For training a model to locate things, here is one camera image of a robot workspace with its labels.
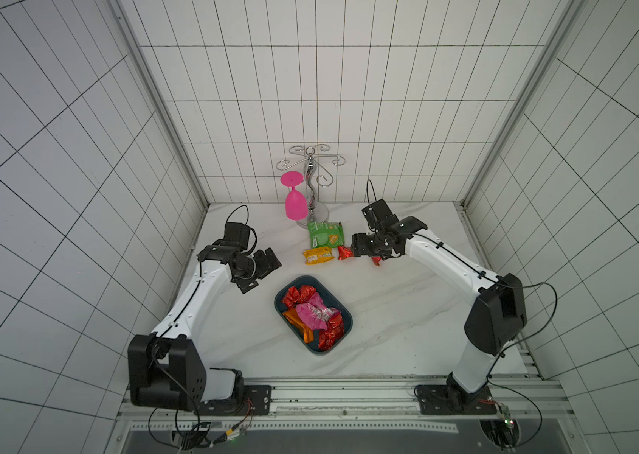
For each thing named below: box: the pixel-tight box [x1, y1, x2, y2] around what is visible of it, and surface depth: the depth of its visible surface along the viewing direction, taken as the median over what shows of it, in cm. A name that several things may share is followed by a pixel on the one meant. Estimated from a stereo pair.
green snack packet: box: [308, 221, 346, 249], surface depth 108 cm
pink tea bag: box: [313, 306, 341, 328], surface depth 85 cm
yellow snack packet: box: [302, 246, 335, 265], surface depth 102 cm
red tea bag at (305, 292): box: [297, 284, 317, 305], surface depth 91 cm
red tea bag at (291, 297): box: [281, 285, 300, 309], surface depth 89 cm
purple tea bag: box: [294, 291, 329, 331], surface depth 86 cm
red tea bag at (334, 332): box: [318, 312, 346, 351], surface depth 82 cm
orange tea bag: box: [282, 308, 314, 343], surface depth 83 cm
